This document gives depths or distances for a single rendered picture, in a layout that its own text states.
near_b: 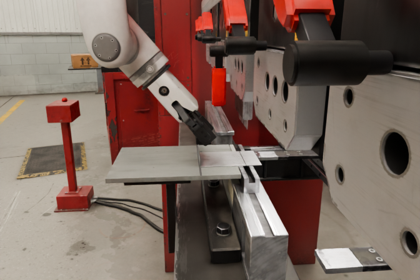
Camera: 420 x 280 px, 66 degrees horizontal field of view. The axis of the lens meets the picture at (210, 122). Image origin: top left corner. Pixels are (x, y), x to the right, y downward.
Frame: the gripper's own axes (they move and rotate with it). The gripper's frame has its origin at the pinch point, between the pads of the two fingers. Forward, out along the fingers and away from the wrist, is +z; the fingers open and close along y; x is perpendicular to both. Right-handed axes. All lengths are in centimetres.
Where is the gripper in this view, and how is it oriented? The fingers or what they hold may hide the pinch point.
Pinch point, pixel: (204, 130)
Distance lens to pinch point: 69.8
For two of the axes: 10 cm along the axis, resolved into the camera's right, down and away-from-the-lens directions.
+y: -0.8, -2.6, 9.6
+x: -7.6, 6.4, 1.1
